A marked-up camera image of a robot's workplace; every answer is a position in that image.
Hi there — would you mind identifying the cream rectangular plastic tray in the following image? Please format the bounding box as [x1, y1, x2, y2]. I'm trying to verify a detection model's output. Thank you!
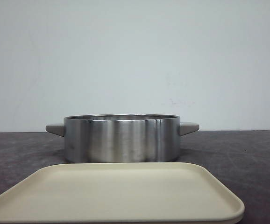
[0, 162, 245, 224]

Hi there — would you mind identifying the stainless steel steamer pot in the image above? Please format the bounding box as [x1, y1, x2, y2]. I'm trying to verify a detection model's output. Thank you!
[46, 114, 199, 163]

